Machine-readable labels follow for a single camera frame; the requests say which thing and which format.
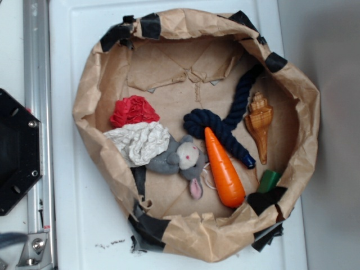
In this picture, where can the brown plastic conch shell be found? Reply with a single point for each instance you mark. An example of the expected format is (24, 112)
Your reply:
(257, 123)

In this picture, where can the grey plush bunny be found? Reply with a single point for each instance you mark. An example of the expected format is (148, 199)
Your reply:
(185, 158)

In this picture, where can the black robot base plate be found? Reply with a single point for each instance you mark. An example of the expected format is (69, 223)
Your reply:
(20, 152)

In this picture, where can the orange plastic carrot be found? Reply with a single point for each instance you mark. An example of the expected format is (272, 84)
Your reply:
(228, 184)

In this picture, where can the silver corner bracket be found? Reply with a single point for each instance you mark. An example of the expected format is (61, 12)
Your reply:
(36, 253)

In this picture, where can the aluminium frame rail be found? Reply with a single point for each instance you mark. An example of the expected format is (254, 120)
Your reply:
(41, 201)

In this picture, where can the red paper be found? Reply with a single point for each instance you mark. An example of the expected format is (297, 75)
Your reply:
(133, 110)

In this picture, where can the green plastic block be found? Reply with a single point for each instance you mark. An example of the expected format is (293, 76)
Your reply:
(268, 181)

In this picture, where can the brown paper bag bin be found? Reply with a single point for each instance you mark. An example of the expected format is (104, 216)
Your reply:
(197, 70)

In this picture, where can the crumpled white paper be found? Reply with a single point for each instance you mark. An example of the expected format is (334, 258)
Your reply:
(139, 143)

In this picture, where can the white tray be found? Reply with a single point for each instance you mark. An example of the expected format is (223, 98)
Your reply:
(92, 231)

